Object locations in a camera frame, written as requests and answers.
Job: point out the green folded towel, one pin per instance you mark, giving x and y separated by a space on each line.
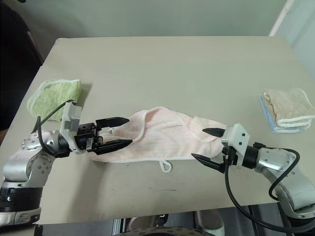
54 96

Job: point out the pink towel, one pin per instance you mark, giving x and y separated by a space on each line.
167 137

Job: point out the round dotted dark disc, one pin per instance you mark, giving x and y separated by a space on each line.
167 232

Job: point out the dark brown cabinet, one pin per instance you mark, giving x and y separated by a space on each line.
12 61

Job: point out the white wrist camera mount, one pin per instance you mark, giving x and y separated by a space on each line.
237 137
67 123

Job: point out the beige folded towel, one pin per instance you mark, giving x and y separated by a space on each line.
288 105

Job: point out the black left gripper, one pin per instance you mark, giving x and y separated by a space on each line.
86 137

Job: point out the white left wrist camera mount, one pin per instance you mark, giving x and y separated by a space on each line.
67 123

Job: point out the grey metal table frame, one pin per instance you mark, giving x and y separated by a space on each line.
118 227

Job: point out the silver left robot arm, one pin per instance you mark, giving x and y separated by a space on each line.
37 159

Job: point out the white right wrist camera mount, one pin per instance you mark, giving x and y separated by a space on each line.
237 137

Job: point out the white vertical wall trim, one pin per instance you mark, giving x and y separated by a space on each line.
279 17

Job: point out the pink slipper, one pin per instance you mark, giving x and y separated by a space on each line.
131 225
209 221

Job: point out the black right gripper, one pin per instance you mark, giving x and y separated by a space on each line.
227 155

